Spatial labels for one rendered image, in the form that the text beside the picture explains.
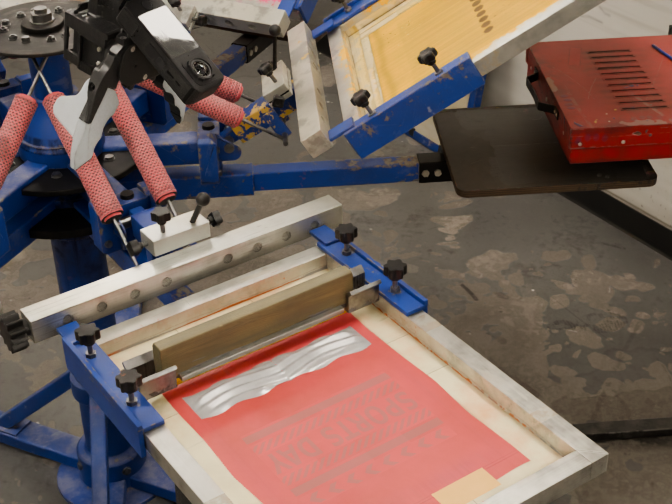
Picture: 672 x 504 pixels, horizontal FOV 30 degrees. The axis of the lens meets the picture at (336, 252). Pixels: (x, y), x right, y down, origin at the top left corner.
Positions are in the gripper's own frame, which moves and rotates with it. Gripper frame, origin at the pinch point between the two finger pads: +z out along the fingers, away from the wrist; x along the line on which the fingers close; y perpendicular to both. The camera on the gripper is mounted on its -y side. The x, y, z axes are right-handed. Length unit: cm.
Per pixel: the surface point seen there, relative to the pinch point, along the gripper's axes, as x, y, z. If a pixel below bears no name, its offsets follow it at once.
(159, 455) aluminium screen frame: -29, 17, 79
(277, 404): -53, 12, 79
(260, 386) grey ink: -54, 17, 80
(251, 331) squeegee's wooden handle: -59, 25, 74
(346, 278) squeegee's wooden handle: -79, 19, 69
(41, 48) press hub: -77, 102, 57
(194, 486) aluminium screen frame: -27, 7, 77
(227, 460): -37, 9, 80
